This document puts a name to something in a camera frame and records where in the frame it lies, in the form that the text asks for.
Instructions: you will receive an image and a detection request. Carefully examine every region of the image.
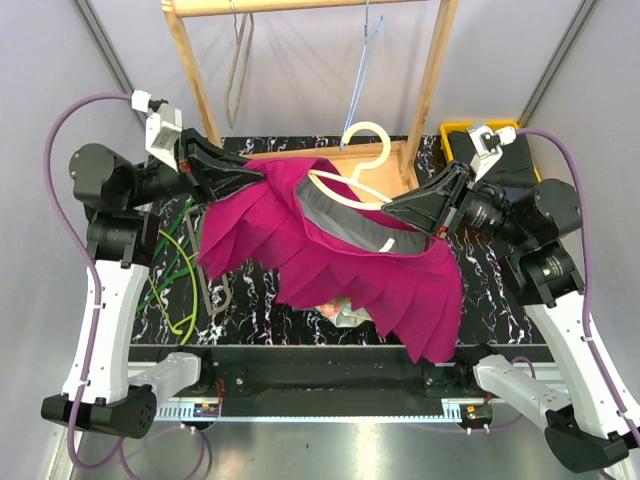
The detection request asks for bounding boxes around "wooden clothes rack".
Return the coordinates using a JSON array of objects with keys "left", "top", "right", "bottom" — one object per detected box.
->
[{"left": 161, "top": 1, "right": 459, "bottom": 194}]

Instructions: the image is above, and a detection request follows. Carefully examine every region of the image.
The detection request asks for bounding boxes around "green velvet hanger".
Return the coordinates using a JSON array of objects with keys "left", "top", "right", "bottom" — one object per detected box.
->
[{"left": 153, "top": 198, "right": 194, "bottom": 291}]

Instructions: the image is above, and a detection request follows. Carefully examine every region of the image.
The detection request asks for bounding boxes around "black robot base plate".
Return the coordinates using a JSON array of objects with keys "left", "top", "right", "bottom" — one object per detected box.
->
[{"left": 127, "top": 342, "right": 556, "bottom": 416}]

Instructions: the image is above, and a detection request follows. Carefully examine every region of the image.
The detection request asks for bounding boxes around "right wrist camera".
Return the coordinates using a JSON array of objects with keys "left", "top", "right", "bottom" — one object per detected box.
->
[{"left": 466, "top": 124, "right": 516, "bottom": 182}]

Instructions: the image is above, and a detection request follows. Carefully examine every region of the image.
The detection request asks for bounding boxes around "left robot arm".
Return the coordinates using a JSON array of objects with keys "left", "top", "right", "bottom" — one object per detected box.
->
[{"left": 41, "top": 129, "right": 264, "bottom": 439}]

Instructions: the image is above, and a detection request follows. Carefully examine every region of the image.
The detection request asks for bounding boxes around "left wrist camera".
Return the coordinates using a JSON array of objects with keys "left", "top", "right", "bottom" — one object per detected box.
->
[{"left": 131, "top": 90, "right": 183, "bottom": 171}]

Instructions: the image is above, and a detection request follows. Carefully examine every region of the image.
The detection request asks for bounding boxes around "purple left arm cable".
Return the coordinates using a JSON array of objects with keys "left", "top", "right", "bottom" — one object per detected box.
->
[{"left": 43, "top": 92, "right": 211, "bottom": 479}]

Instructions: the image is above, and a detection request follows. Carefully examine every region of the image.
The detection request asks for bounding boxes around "dark grey folded garment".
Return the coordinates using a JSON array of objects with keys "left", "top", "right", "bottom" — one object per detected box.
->
[{"left": 447, "top": 130, "right": 539, "bottom": 189}]

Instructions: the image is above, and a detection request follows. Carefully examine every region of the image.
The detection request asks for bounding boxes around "grey velvet hanger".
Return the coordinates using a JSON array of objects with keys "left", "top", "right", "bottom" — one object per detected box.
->
[{"left": 184, "top": 206, "right": 232, "bottom": 318}]

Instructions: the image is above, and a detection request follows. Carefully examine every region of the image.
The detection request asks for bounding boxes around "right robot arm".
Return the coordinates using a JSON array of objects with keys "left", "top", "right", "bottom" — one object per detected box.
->
[{"left": 382, "top": 162, "right": 639, "bottom": 479}]

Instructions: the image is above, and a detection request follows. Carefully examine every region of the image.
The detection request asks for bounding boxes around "blue wire hanger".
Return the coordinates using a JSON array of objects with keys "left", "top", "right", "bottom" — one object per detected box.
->
[{"left": 339, "top": 1, "right": 384, "bottom": 151}]

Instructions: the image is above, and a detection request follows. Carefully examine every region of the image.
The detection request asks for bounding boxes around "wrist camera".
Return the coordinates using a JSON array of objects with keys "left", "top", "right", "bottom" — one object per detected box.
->
[
  {"left": 466, "top": 124, "right": 516, "bottom": 182},
  {"left": 131, "top": 90, "right": 183, "bottom": 171}
]

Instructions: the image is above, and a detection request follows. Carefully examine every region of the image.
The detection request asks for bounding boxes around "grey hanger on rack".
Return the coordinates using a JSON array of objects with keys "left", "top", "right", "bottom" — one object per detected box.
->
[{"left": 224, "top": 1, "right": 255, "bottom": 129}]

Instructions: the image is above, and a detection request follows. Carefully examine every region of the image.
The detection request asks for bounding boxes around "floral pastel skirt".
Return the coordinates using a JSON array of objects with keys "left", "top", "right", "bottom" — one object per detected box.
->
[{"left": 315, "top": 297, "right": 372, "bottom": 328}]

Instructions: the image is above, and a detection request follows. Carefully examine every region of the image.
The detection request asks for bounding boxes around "lime green plastic hanger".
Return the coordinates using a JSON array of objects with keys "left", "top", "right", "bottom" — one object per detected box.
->
[{"left": 137, "top": 229, "right": 199, "bottom": 346}]

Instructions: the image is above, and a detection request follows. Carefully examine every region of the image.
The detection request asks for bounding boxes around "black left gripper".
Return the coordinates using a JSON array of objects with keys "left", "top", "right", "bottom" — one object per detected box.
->
[{"left": 129, "top": 125, "right": 268, "bottom": 209}]

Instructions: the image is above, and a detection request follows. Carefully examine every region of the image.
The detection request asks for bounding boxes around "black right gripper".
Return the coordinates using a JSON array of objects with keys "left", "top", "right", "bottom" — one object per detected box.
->
[{"left": 378, "top": 159, "right": 528, "bottom": 247}]

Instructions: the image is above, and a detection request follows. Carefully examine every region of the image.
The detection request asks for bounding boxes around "magenta pleated skirt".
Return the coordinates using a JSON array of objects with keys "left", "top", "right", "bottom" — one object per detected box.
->
[{"left": 198, "top": 157, "right": 463, "bottom": 363}]

